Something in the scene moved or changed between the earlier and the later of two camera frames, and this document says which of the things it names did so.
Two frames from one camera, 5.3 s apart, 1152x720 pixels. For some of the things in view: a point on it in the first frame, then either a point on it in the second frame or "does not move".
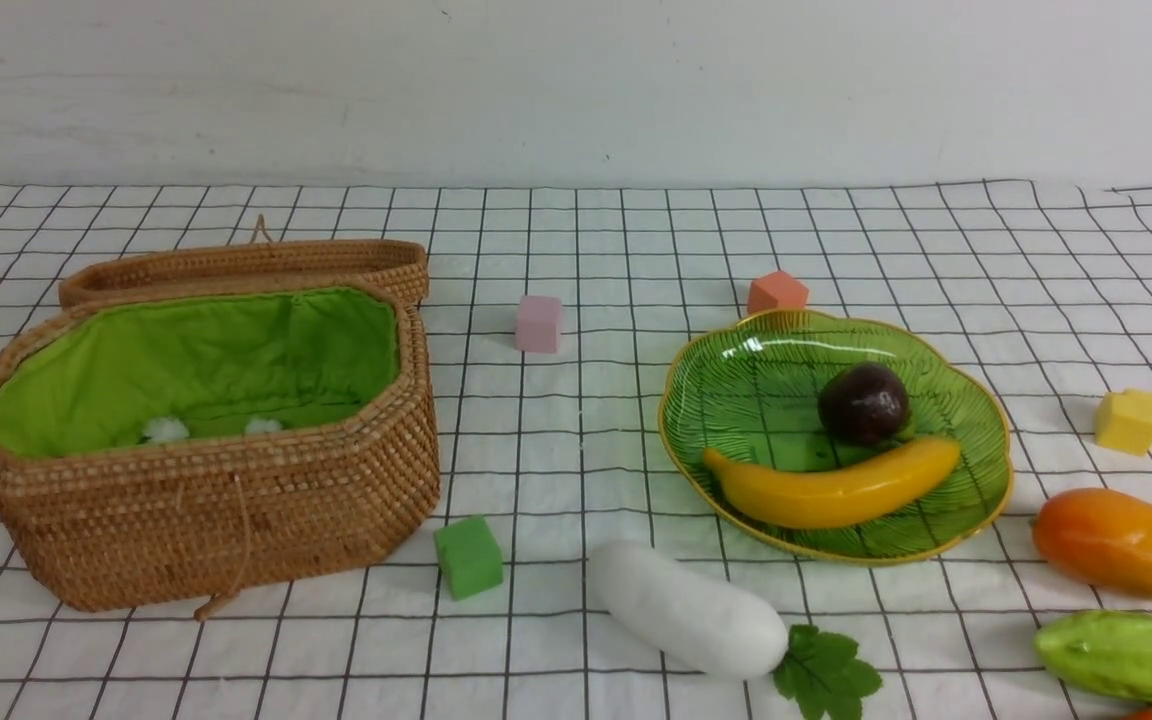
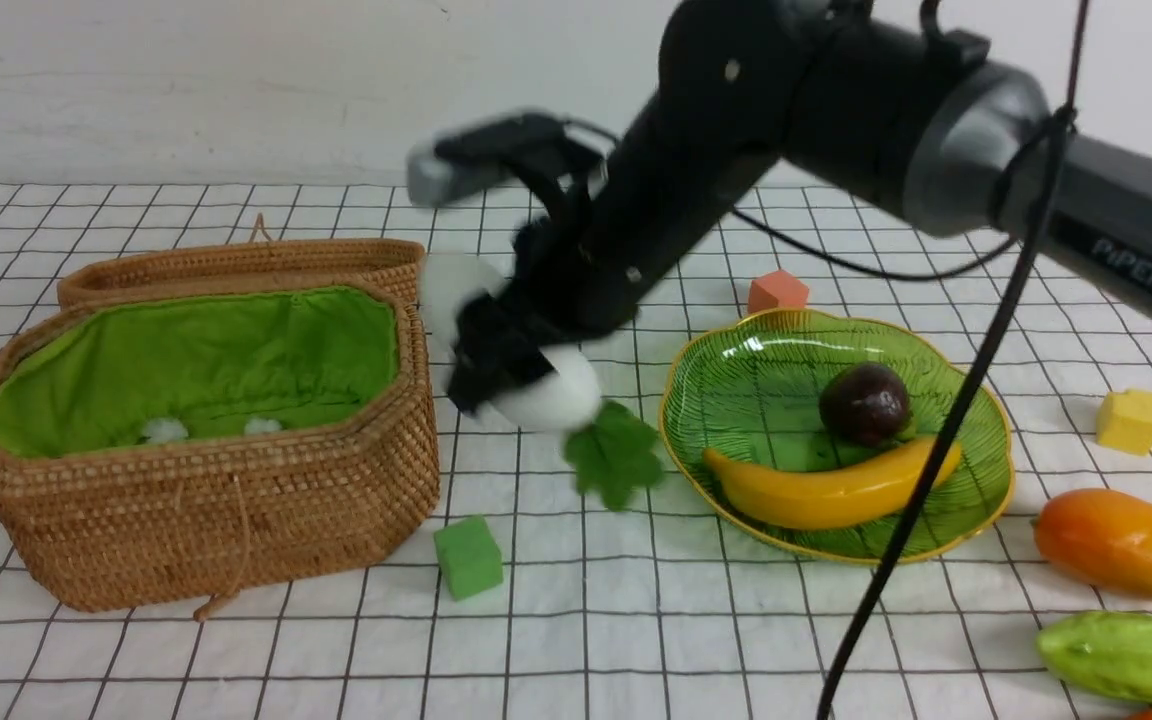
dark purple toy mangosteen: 863,404 does not move
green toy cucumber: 1150,656 does not move
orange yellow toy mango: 1118,544 does not move
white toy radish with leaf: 664,611 to 554,391
